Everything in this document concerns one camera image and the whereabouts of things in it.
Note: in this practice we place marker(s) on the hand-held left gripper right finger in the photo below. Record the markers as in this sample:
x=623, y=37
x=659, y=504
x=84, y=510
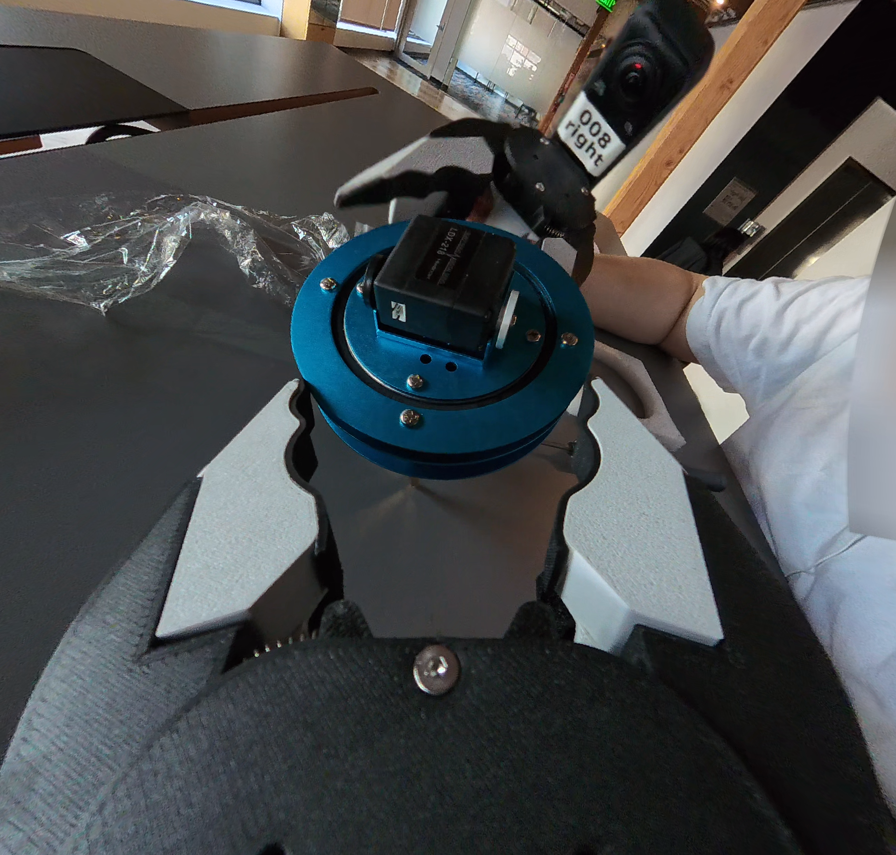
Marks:
x=644, y=533

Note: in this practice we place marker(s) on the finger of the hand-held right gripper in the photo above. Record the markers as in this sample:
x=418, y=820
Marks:
x=392, y=166
x=469, y=194

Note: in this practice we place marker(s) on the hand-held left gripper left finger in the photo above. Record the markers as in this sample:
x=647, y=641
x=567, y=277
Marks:
x=238, y=519

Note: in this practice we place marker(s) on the blue robot arm base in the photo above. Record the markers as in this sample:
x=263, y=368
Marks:
x=350, y=351

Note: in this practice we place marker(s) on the person's right forearm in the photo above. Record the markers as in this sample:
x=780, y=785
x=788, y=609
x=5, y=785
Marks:
x=644, y=302

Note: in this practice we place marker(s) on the dark backpack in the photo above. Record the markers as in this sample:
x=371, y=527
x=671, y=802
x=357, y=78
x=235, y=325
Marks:
x=693, y=253

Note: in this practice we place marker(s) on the person's white shirt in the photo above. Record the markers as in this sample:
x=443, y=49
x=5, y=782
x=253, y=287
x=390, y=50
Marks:
x=770, y=414

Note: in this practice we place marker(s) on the wooden pillar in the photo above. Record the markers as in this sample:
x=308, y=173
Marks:
x=735, y=85

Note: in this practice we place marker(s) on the crumpled clear plastic wrap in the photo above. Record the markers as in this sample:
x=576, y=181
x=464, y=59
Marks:
x=105, y=239

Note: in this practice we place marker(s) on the framed wall sign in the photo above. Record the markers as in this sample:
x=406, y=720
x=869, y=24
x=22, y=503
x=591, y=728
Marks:
x=731, y=201

